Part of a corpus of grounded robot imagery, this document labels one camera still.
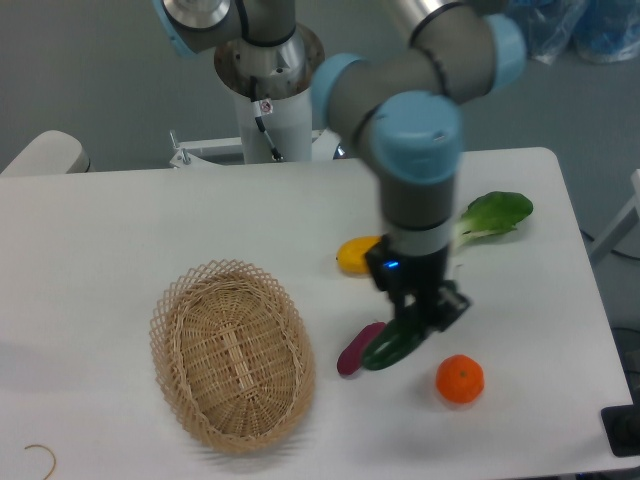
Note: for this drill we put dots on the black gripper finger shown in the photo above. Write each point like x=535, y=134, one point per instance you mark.
x=448, y=305
x=405, y=324

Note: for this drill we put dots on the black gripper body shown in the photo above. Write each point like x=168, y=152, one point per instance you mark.
x=398, y=274

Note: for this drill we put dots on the green cucumber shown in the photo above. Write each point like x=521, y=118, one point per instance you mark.
x=383, y=352

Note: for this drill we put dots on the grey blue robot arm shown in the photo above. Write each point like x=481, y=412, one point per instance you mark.
x=401, y=118

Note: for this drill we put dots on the woven wicker basket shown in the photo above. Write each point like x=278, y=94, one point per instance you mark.
x=232, y=356

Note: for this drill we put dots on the yellow mango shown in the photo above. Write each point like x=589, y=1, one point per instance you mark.
x=350, y=256

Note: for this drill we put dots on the orange tangerine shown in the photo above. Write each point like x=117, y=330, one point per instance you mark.
x=459, y=379

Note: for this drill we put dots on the purple sweet potato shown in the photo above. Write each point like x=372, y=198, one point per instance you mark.
x=350, y=359

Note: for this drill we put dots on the green bok choy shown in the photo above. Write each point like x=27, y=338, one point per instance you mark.
x=496, y=213

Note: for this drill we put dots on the black device at edge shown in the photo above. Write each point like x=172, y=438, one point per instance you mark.
x=621, y=424

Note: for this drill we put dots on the blue plastic bag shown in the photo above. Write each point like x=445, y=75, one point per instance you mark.
x=602, y=32

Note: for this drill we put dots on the white chair armrest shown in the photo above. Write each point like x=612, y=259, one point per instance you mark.
x=51, y=153

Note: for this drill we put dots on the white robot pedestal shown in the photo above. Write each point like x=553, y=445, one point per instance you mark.
x=270, y=89

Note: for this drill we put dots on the white table leg frame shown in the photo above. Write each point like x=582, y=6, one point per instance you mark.
x=621, y=224

